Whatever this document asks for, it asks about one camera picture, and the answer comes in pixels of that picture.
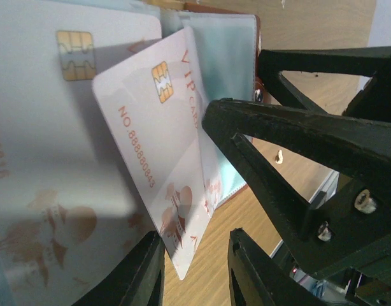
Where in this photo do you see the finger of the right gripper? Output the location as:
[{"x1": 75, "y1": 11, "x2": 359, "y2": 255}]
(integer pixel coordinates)
[{"x1": 257, "y1": 46, "x2": 391, "y2": 119}]

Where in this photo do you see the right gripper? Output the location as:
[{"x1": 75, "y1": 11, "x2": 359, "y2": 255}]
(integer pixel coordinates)
[{"x1": 202, "y1": 99, "x2": 391, "y2": 305}]

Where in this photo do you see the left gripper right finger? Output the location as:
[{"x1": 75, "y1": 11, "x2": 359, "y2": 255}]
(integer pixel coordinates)
[{"x1": 228, "y1": 228, "x2": 325, "y2": 305}]

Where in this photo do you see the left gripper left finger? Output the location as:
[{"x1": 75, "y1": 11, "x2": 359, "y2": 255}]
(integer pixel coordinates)
[{"x1": 75, "y1": 231, "x2": 165, "y2": 306}]

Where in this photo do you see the white credit card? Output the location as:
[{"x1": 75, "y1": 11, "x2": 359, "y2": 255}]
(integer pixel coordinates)
[
  {"x1": 92, "y1": 27, "x2": 213, "y2": 279},
  {"x1": 0, "y1": 1, "x2": 161, "y2": 305}
]

